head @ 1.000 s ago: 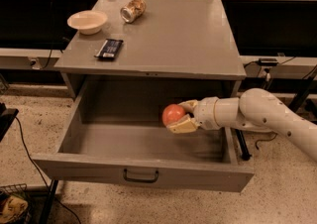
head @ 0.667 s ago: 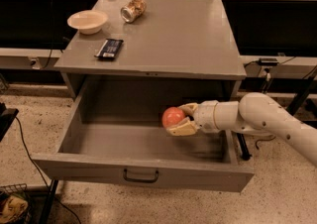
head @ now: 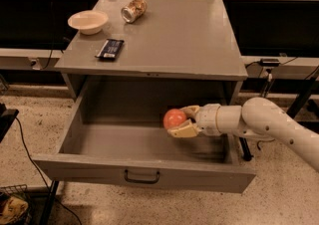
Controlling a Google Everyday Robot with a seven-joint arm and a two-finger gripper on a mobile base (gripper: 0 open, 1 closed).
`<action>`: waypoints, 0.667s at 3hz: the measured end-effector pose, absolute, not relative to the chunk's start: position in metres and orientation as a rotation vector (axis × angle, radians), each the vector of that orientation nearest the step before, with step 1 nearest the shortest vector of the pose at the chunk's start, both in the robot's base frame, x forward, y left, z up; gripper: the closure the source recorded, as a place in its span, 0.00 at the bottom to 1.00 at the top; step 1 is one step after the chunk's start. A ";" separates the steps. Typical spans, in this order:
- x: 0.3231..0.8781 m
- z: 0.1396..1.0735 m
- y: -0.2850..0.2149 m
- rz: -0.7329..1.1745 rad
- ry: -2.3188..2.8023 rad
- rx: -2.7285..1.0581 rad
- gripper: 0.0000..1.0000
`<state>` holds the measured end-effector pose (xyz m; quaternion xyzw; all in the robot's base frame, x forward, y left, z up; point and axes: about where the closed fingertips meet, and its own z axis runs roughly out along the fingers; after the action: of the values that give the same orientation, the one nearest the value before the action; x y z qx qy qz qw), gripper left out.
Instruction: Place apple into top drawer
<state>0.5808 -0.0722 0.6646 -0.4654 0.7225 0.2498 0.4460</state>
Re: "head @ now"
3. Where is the black power adapter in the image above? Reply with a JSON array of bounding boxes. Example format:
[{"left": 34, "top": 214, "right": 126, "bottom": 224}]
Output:
[{"left": 259, "top": 58, "right": 280, "bottom": 67}]

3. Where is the black floor cable left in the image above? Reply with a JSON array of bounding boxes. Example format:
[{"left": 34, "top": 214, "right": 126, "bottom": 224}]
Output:
[{"left": 14, "top": 115, "right": 83, "bottom": 225}]

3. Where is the open grey top drawer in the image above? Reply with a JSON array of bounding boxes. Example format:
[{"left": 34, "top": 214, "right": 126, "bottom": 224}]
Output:
[{"left": 34, "top": 77, "right": 255, "bottom": 193}]

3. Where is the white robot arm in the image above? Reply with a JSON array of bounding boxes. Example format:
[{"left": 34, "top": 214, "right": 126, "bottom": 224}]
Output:
[{"left": 163, "top": 98, "right": 319, "bottom": 171}]

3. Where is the black cable on wall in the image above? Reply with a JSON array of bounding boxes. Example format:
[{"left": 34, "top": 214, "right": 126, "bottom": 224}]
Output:
[{"left": 41, "top": 0, "right": 69, "bottom": 71}]

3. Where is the dark blue snack bar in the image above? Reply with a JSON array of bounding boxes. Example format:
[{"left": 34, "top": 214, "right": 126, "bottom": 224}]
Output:
[{"left": 96, "top": 39, "right": 125, "bottom": 61}]

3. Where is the grey cabinet desk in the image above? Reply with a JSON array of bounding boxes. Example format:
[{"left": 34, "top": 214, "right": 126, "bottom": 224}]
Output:
[{"left": 56, "top": 0, "right": 247, "bottom": 103}]

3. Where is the black drawer handle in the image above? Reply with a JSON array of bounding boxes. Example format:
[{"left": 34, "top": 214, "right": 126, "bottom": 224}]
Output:
[{"left": 124, "top": 169, "right": 160, "bottom": 185}]

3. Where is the wire basket with bag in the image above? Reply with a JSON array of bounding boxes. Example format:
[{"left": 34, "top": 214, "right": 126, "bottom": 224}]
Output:
[{"left": 0, "top": 184, "right": 32, "bottom": 225}]

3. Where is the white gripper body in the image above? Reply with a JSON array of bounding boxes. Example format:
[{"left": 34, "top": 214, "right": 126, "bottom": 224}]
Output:
[{"left": 195, "top": 104, "right": 221, "bottom": 136}]

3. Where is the black desk leg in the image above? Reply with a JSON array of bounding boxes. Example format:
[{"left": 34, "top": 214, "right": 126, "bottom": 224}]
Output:
[{"left": 239, "top": 137, "right": 253, "bottom": 161}]

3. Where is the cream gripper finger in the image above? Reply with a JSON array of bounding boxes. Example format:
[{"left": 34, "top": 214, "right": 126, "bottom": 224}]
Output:
[
  {"left": 167, "top": 119, "right": 200, "bottom": 138},
  {"left": 181, "top": 106, "right": 200, "bottom": 118}
]

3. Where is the lying metal soda can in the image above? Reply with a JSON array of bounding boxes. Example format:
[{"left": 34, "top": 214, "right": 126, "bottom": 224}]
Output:
[{"left": 121, "top": 0, "right": 148, "bottom": 23}]

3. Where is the red apple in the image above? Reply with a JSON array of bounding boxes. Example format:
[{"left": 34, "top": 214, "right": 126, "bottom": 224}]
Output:
[{"left": 163, "top": 109, "right": 186, "bottom": 129}]

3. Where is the black device left edge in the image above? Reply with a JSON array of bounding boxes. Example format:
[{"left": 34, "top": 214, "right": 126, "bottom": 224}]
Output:
[{"left": 0, "top": 104, "right": 19, "bottom": 142}]

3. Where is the white bowl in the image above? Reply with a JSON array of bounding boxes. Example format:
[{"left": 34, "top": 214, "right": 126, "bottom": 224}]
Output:
[{"left": 68, "top": 10, "right": 109, "bottom": 35}]

